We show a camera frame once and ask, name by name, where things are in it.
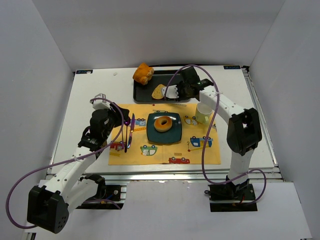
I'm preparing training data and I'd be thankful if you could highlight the orange glazed donut bread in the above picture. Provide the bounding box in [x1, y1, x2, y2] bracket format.
[153, 116, 173, 133]

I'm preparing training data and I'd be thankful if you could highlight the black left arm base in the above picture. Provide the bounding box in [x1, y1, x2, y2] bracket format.
[77, 174, 126, 210]

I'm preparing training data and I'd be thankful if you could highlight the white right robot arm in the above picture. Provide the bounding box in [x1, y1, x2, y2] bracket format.
[177, 64, 262, 200]

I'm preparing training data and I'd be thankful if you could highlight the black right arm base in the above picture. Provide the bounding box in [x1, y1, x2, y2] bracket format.
[204, 184, 258, 213]

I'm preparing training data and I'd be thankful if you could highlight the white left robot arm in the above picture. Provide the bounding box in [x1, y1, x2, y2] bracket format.
[27, 104, 130, 234]

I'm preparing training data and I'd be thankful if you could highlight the flat seeded bread slice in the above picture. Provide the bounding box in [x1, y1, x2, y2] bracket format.
[151, 84, 166, 100]

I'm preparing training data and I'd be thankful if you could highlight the large orange bread loaf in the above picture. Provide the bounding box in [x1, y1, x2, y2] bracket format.
[132, 62, 155, 86]

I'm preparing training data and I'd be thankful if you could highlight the iridescent table knife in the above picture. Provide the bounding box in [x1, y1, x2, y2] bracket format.
[127, 113, 135, 149]

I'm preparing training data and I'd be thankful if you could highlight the purple iridescent spoon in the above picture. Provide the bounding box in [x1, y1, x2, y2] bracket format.
[124, 118, 131, 153]

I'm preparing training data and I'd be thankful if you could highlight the black baking tray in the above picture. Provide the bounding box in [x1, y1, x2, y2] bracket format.
[133, 70, 176, 104]

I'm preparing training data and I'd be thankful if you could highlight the pale green mug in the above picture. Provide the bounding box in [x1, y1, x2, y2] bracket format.
[195, 102, 213, 125]

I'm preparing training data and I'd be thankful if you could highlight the right blue table label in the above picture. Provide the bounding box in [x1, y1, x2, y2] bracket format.
[223, 65, 241, 70]

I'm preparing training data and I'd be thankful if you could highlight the blue table label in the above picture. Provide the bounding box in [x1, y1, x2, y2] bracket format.
[223, 65, 241, 70]
[75, 69, 93, 75]

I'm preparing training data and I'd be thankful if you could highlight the dark teal square plate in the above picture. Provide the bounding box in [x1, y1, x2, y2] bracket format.
[146, 112, 182, 145]

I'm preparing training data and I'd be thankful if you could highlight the left blue table label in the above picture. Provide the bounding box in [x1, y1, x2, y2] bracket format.
[75, 69, 93, 75]

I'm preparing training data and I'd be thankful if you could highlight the yellow cartoon car placemat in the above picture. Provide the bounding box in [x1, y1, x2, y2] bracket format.
[108, 103, 221, 166]

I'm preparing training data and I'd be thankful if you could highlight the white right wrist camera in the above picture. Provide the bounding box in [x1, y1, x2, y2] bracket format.
[161, 84, 179, 99]

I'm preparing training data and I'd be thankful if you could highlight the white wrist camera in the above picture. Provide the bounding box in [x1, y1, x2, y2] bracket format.
[91, 93, 110, 110]
[161, 84, 179, 99]

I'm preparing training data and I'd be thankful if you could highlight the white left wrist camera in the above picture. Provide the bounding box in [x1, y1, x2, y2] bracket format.
[91, 93, 110, 110]

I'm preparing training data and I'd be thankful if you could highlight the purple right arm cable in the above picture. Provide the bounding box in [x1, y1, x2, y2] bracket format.
[163, 64, 267, 206]

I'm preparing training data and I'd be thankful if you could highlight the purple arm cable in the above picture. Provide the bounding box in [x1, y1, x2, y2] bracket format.
[163, 64, 267, 206]
[6, 97, 125, 229]

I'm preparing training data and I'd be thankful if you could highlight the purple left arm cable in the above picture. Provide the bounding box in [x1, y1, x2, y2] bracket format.
[6, 97, 125, 229]

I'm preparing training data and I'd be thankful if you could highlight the aluminium table frame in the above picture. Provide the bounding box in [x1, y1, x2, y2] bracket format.
[37, 65, 285, 240]

